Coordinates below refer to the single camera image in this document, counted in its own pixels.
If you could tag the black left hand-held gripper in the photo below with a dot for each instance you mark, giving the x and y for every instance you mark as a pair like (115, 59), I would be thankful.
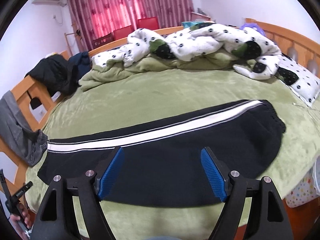
(13, 203)

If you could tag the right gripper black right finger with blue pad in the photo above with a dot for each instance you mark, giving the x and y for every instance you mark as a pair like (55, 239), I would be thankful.
(267, 218)

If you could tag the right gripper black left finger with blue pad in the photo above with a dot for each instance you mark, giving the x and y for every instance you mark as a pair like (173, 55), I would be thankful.
(56, 217)

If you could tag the black pants white side stripe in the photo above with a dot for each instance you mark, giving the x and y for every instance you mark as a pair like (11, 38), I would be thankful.
(160, 162)

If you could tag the star-print fabric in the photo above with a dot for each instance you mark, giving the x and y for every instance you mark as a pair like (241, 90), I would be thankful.
(303, 193)

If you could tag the grey garment on footboard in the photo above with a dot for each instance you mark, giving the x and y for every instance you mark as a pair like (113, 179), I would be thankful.
(29, 145)

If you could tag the green fleece bed sheet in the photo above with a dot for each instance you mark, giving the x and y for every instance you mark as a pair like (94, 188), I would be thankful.
(155, 95)

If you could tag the black jacket on footboard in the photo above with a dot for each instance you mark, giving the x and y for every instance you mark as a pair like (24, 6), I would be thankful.
(57, 74)

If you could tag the white flower-print pillow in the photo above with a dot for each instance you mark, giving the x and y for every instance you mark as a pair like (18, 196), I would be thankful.
(301, 81)

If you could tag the green fleece blanket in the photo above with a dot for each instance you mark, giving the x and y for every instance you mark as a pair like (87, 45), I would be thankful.
(106, 70)

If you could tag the dark blue garment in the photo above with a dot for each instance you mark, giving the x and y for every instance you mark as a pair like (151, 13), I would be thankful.
(82, 64)

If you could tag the white black-flower duvet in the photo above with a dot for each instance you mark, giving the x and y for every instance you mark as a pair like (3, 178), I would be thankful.
(262, 55)

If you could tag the red pink curtain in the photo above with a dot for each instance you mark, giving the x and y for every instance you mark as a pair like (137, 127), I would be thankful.
(97, 18)

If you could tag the red chair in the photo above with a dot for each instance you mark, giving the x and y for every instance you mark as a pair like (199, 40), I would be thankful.
(148, 23)

